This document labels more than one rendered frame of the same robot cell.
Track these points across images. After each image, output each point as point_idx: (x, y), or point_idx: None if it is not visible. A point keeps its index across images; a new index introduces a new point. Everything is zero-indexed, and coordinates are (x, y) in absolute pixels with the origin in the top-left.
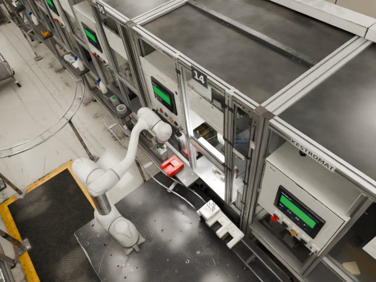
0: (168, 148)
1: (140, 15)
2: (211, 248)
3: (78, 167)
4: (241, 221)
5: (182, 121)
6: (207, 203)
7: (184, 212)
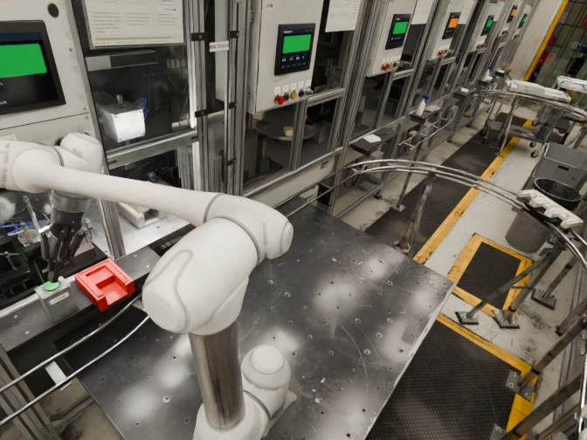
0: (34, 304)
1: None
2: (261, 267)
3: (210, 258)
4: None
5: (86, 108)
6: None
7: None
